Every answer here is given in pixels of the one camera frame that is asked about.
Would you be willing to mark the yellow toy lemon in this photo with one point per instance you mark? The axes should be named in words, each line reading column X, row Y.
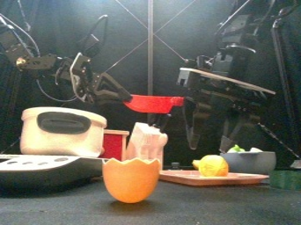
column 212, row 166

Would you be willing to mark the pink plastic tray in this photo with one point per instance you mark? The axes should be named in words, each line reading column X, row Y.
column 183, row 177

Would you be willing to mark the orange eggshell cup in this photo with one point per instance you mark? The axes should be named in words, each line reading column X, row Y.
column 131, row 181

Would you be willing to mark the red box with wooden rim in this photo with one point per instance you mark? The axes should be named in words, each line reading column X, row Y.
column 112, row 145

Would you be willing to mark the red toy knife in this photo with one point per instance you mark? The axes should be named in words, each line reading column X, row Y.
column 152, row 103

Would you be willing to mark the metal frame pole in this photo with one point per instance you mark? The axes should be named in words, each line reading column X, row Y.
column 150, row 52

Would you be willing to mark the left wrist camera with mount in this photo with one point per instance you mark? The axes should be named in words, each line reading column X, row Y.
column 91, row 41

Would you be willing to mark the green toy vegetable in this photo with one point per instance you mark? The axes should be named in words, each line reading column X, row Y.
column 235, row 148

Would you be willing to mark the right wrist camera mount plate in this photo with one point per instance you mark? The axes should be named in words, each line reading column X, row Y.
column 223, row 78

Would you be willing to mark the grey toy appliance with holes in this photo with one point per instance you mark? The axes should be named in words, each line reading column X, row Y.
column 46, row 170

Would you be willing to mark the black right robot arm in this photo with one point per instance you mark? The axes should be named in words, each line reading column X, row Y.
column 238, row 35

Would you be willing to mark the white toy food piece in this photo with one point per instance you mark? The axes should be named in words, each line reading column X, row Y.
column 255, row 149

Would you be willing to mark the grey bowl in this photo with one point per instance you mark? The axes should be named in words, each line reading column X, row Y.
column 249, row 162

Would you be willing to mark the small yellow lemon slice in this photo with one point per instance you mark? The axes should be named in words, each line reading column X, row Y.
column 195, row 164

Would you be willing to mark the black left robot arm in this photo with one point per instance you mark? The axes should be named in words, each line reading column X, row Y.
column 36, row 62

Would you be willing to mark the small black knob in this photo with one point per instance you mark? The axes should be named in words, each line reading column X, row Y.
column 175, row 166

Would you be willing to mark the green block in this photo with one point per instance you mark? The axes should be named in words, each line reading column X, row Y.
column 285, row 179

